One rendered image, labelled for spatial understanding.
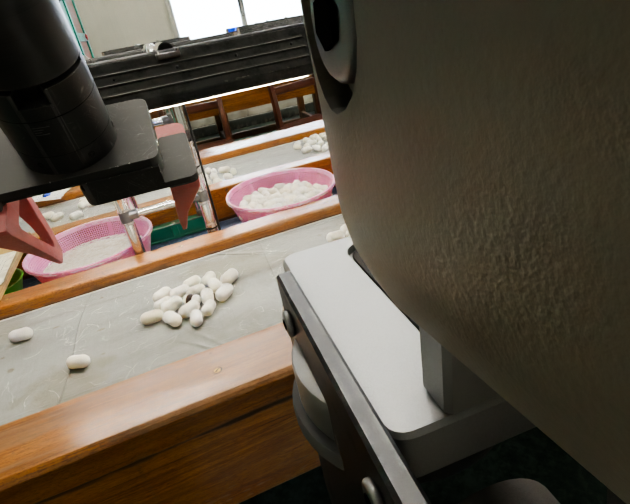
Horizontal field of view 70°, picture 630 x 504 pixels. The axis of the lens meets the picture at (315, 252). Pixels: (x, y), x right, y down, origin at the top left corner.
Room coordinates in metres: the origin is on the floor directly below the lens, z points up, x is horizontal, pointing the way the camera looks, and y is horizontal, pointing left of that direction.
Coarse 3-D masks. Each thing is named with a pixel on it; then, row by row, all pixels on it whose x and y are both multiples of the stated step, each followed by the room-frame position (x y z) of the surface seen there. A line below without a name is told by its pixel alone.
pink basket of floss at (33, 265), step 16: (96, 224) 1.04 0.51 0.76; (144, 224) 1.00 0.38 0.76; (64, 240) 1.00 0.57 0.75; (80, 240) 1.01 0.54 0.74; (144, 240) 0.88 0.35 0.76; (32, 256) 0.91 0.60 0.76; (112, 256) 0.82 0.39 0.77; (128, 256) 0.84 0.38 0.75; (32, 272) 0.81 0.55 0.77; (64, 272) 0.79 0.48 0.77
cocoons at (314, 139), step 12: (324, 132) 1.55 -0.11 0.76; (312, 144) 1.47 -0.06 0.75; (324, 144) 1.40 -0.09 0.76; (228, 168) 1.34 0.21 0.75; (204, 180) 1.30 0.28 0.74; (216, 180) 1.24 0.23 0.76; (84, 204) 1.26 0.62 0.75; (48, 216) 1.21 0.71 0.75; (60, 216) 1.19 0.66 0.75; (72, 216) 1.16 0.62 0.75
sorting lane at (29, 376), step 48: (288, 240) 0.80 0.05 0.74; (144, 288) 0.72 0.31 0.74; (240, 288) 0.65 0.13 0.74; (0, 336) 0.64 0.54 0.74; (48, 336) 0.62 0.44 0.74; (96, 336) 0.59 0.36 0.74; (144, 336) 0.57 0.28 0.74; (192, 336) 0.54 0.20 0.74; (240, 336) 0.52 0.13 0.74; (0, 384) 0.51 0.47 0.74; (48, 384) 0.50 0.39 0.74; (96, 384) 0.48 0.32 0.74
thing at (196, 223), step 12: (144, 48) 1.17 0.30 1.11; (168, 108) 1.09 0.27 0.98; (156, 120) 1.09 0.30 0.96; (168, 120) 1.09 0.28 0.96; (132, 204) 1.05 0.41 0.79; (192, 216) 1.10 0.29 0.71; (156, 228) 1.06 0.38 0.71; (168, 228) 1.07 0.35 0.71; (180, 228) 1.08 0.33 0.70; (192, 228) 1.08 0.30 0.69; (204, 228) 1.09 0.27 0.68; (156, 240) 1.06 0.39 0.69; (168, 240) 1.06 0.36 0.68
